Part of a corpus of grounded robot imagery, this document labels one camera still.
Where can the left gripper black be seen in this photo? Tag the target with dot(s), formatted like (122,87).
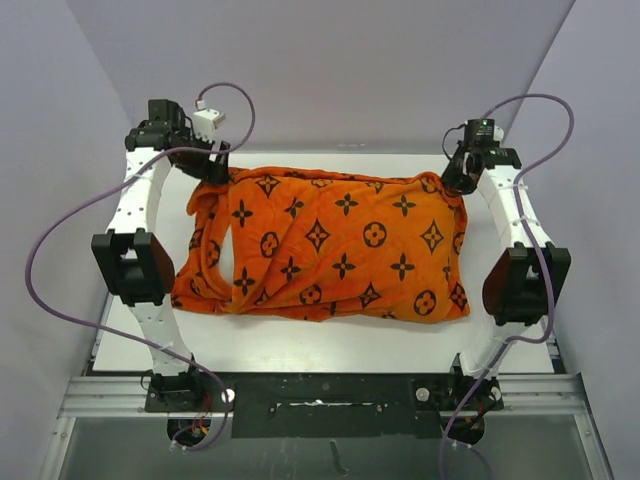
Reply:
(207,171)

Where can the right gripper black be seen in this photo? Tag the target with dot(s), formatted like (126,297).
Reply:
(450,176)

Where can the orange patterned pillowcase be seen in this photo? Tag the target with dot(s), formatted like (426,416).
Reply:
(313,245)

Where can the white pillow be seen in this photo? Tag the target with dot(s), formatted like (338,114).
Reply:
(226,258)

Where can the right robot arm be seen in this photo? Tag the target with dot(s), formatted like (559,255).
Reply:
(527,278)

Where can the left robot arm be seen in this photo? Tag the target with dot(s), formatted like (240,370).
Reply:
(135,266)

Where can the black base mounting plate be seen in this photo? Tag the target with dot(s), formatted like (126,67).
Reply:
(324,405)

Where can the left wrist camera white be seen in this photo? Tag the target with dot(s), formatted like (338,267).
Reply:
(206,121)

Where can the aluminium frame rail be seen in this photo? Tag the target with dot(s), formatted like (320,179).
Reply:
(124,397)

